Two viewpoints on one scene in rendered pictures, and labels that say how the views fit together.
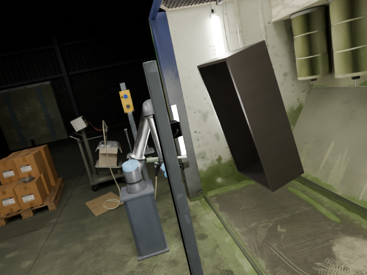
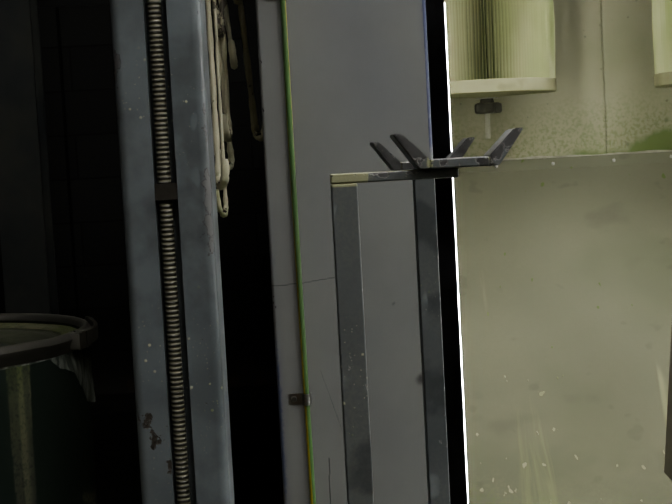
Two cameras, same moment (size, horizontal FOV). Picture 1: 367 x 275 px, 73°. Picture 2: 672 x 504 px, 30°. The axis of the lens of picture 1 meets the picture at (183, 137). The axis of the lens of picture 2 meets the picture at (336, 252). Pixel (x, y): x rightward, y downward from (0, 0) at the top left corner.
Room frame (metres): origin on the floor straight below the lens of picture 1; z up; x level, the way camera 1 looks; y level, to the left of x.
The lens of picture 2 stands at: (2.86, 1.42, 1.09)
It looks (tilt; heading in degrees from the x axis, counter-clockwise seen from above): 4 degrees down; 278
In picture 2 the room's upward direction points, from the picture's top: 3 degrees counter-clockwise
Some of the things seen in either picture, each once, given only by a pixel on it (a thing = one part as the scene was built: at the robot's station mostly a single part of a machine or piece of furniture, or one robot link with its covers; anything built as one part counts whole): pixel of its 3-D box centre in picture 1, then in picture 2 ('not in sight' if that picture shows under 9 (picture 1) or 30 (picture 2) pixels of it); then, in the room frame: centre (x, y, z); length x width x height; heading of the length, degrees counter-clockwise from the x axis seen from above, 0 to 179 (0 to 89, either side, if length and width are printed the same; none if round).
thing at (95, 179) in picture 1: (99, 150); not in sight; (4.29, 1.50, 0.64); 0.73 x 0.50 x 1.27; 102
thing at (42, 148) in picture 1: (39, 157); not in sight; (4.52, 2.67, 0.69); 0.38 x 0.29 x 0.36; 15
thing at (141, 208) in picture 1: (144, 219); not in sight; (2.20, 0.53, 0.32); 0.31 x 0.31 x 0.64; 10
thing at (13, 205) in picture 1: (11, 197); not in sight; (3.70, 2.82, 0.32); 0.38 x 0.29 x 0.36; 18
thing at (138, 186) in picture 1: (135, 184); not in sight; (2.20, 0.53, 0.69); 0.19 x 0.19 x 0.10
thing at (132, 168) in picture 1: (132, 170); not in sight; (2.21, 0.53, 0.83); 0.17 x 0.15 x 0.18; 178
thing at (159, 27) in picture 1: (177, 113); (343, 127); (3.05, 0.01, 1.14); 0.18 x 0.18 x 2.29; 10
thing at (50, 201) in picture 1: (35, 198); not in sight; (4.11, 2.74, 0.07); 1.20 x 0.80 x 0.14; 17
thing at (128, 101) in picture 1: (126, 101); not in sight; (3.04, 0.57, 1.42); 0.12 x 0.06 x 0.26; 100
